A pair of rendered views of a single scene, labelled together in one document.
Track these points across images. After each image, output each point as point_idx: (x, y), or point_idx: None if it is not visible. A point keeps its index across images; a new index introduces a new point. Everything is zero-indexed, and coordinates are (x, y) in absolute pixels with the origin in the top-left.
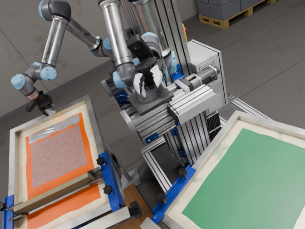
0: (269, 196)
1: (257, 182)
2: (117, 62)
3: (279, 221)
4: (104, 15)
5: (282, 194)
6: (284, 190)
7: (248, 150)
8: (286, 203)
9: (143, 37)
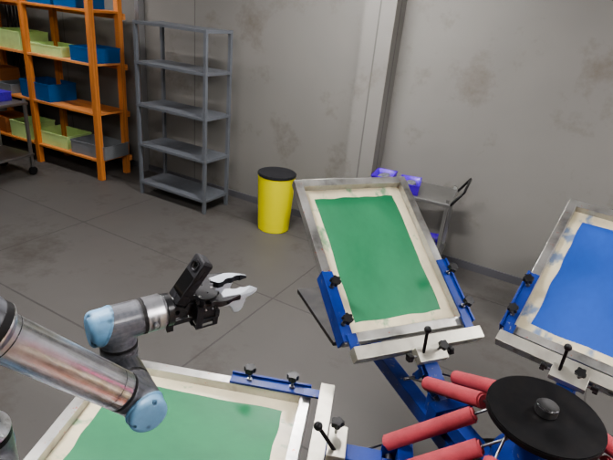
0: (192, 422)
1: (175, 435)
2: (131, 380)
3: (222, 411)
4: (33, 338)
5: (186, 411)
6: (180, 410)
7: (113, 454)
8: (198, 407)
9: (116, 309)
